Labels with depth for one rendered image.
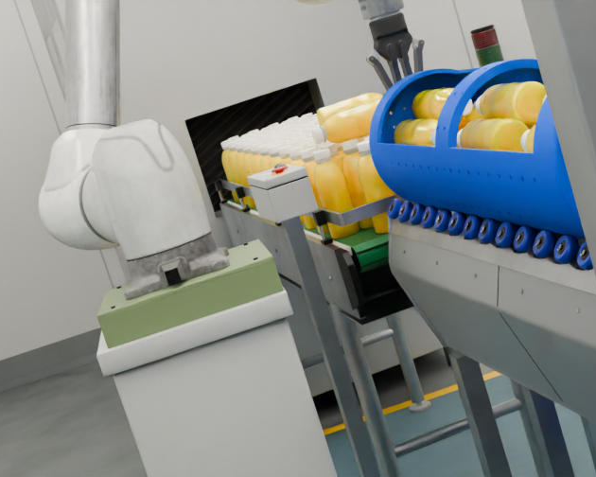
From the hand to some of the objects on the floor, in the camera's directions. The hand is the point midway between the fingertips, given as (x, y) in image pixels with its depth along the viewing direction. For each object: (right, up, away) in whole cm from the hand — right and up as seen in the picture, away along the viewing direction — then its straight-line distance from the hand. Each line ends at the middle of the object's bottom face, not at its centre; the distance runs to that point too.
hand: (412, 109), depth 250 cm
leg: (+43, -106, +20) cm, 116 cm away
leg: (+30, -111, +17) cm, 116 cm away
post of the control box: (+3, -116, +39) cm, 122 cm away
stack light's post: (+59, -93, +69) cm, 130 cm away
